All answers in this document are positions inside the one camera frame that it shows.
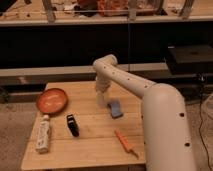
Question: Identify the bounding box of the white ceramic cup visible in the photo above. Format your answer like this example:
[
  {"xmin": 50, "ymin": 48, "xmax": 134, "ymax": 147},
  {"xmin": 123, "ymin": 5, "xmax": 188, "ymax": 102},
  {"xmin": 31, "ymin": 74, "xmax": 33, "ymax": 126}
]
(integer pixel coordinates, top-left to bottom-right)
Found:
[{"xmin": 97, "ymin": 91, "xmax": 107, "ymax": 107}]

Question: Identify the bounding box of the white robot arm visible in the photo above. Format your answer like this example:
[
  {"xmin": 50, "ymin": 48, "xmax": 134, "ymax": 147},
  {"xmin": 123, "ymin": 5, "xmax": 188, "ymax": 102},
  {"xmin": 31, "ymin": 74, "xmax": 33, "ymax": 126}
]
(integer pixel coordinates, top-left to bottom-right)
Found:
[{"xmin": 93, "ymin": 54, "xmax": 197, "ymax": 171}]

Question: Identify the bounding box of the blue sponge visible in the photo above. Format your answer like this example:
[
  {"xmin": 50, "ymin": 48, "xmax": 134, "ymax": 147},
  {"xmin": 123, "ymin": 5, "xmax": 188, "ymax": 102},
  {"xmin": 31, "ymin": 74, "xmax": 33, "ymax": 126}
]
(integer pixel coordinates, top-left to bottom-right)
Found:
[{"xmin": 108, "ymin": 100, "xmax": 123, "ymax": 118}]

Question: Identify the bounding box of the wooden table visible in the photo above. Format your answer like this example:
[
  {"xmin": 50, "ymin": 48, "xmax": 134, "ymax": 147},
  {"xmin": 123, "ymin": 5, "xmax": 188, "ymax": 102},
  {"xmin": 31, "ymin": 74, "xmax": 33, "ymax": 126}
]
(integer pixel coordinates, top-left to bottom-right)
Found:
[{"xmin": 21, "ymin": 81, "xmax": 145, "ymax": 171}]

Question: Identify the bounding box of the orange bowl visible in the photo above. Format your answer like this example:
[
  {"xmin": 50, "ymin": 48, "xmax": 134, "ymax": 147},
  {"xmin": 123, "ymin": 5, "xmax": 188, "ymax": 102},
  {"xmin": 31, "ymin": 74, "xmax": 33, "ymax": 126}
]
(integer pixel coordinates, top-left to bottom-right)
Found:
[{"xmin": 36, "ymin": 88, "xmax": 68, "ymax": 114}]

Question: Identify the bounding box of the orange object on shelf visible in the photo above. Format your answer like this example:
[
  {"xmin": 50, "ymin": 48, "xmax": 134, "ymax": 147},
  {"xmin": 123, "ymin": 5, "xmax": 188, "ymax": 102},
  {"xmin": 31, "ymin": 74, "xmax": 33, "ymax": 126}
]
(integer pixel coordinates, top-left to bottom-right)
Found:
[{"xmin": 97, "ymin": 0, "xmax": 128, "ymax": 16}]

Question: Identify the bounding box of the black box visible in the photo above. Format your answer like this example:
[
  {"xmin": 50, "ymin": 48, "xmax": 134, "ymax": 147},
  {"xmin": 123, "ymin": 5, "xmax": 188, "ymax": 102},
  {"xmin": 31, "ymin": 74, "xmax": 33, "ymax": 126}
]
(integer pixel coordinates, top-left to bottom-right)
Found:
[{"xmin": 166, "ymin": 45, "xmax": 213, "ymax": 74}]

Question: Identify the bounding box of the white plastic bottle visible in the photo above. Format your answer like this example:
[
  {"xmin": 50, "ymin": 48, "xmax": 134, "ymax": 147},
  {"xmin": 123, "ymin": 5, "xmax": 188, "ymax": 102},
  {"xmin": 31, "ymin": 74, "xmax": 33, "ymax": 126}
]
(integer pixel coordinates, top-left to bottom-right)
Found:
[{"xmin": 36, "ymin": 115, "xmax": 50, "ymax": 154}]

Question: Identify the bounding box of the orange handled tool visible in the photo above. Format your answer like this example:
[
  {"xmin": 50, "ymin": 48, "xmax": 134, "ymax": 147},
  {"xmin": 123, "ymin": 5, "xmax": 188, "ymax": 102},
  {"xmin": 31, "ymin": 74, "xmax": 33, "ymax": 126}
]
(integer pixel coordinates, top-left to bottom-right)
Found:
[{"xmin": 114, "ymin": 130, "xmax": 139, "ymax": 158}]

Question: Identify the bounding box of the black cable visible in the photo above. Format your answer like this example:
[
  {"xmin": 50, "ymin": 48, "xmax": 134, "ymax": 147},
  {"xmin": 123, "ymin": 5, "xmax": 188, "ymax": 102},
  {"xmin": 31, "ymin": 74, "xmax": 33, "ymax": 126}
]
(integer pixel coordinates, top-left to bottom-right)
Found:
[{"xmin": 197, "ymin": 76, "xmax": 213, "ymax": 171}]

